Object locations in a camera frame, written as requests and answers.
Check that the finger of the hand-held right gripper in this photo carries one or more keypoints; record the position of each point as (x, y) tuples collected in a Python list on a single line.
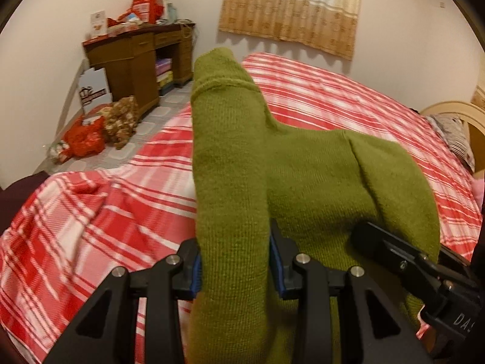
[(390, 250)]

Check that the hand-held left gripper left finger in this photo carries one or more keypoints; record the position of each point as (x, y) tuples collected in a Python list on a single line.
[(195, 273)]

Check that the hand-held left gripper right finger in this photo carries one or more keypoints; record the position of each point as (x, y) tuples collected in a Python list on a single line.
[(276, 265)]

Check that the green knitted sweater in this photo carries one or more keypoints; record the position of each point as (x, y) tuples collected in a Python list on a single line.
[(235, 182)]

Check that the red plaid bed sheet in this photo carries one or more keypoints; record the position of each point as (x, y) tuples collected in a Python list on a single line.
[(94, 212)]

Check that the striped pillow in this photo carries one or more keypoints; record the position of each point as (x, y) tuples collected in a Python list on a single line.
[(452, 134)]

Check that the beige wooden headboard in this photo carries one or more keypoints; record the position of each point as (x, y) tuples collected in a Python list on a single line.
[(460, 112)]

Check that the brown patterned bag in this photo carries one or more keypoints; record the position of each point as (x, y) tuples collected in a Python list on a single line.
[(120, 121)]

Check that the red plastic bag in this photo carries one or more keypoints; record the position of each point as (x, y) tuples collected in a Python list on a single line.
[(83, 138)]

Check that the dark maroon cloth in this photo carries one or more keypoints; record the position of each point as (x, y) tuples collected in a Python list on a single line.
[(19, 197)]

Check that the yellow box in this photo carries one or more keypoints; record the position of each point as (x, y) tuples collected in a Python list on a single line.
[(166, 79)]

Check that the white printed cardboard box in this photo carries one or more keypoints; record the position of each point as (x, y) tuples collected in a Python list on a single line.
[(93, 89)]

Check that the grey leaning metal bar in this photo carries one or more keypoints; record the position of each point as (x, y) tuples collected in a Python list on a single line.
[(72, 91)]

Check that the brown wooden desk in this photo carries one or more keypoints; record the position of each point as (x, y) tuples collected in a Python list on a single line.
[(125, 64)]

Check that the beige patterned curtain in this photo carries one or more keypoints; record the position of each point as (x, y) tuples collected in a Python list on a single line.
[(291, 3)]

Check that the pile of red gift boxes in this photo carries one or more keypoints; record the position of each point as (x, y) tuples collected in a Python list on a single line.
[(140, 9)]

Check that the white carton with orange print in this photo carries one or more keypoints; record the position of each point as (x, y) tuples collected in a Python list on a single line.
[(97, 21)]

